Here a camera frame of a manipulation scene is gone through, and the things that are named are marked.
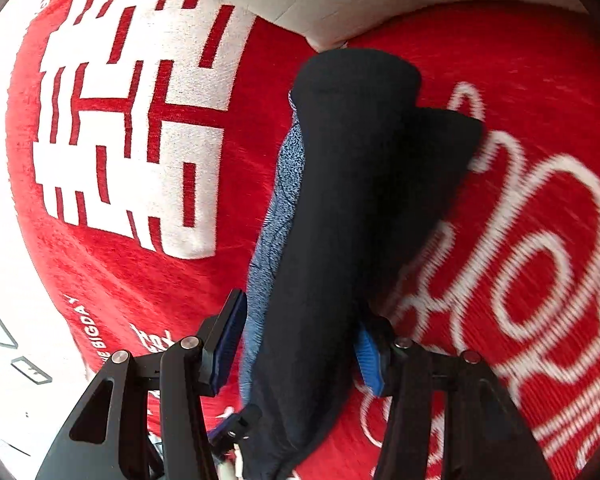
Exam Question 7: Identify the black pants with patterned stripe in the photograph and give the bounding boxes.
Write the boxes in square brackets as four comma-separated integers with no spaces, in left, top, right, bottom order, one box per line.
[239,49,483,479]

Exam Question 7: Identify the red blanket with white characters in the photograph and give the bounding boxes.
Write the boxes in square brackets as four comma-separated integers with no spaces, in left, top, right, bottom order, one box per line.
[6,0,600,479]

